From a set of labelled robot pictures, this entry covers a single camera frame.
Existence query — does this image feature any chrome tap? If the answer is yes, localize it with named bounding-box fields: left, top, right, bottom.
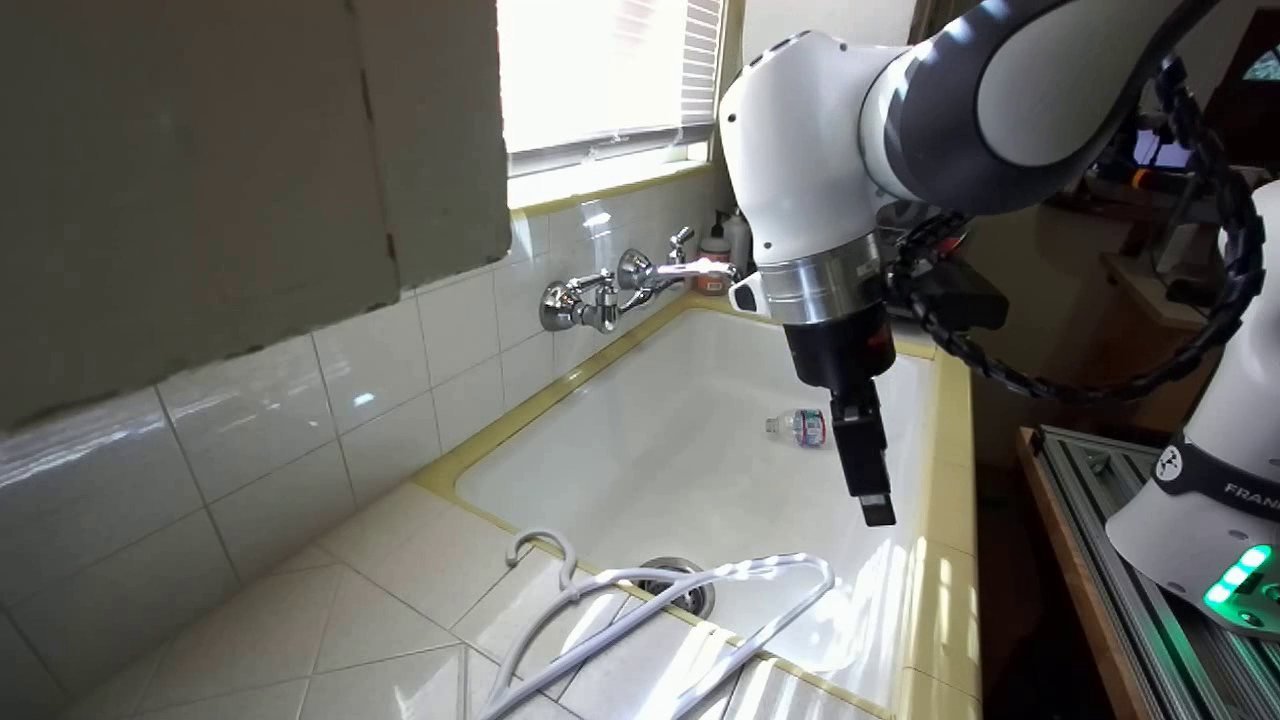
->
left=539, top=227, right=742, bottom=335

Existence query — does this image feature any beige wall cabinet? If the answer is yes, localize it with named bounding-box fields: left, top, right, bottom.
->
left=0, top=0, right=514, bottom=434

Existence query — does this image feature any white sink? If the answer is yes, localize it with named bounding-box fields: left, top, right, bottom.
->
left=455, top=305, right=942, bottom=712

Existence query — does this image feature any white plastic hanger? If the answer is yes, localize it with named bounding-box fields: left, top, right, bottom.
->
left=477, top=528, right=837, bottom=720

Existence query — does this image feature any orange soap bottle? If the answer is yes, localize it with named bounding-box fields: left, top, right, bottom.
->
left=697, top=222, right=734, bottom=297

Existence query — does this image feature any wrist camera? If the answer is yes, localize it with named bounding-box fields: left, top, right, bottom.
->
left=893, top=255, right=1010, bottom=334

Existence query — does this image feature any metal sink drain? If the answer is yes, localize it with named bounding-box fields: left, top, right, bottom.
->
left=634, top=557, right=717, bottom=620

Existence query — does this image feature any wide beige cabinet door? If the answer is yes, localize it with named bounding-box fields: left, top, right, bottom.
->
left=0, top=0, right=402, bottom=434

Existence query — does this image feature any window with blinds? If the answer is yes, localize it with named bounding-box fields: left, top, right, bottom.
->
left=497, top=0, right=747, bottom=182

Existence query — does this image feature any small clear plastic bottle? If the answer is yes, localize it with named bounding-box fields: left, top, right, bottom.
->
left=765, top=408, right=830, bottom=449

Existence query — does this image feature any white bottle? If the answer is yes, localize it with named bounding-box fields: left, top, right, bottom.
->
left=722, top=208, right=754, bottom=278

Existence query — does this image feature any narrow beige cabinet door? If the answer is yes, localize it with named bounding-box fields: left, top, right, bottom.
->
left=348, top=0, right=514, bottom=292

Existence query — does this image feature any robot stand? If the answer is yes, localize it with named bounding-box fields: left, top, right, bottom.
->
left=1017, top=425, right=1280, bottom=720

